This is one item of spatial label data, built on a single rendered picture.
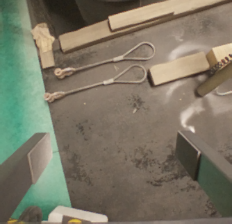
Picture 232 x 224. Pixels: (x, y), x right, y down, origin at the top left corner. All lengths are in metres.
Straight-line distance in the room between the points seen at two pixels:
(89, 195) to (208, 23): 1.17
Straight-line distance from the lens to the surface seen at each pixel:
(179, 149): 0.17
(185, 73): 0.96
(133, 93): 0.94
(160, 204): 0.98
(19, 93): 1.15
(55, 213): 0.92
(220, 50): 1.03
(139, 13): 1.07
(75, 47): 1.05
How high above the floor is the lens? 0.91
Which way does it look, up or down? 80 degrees down
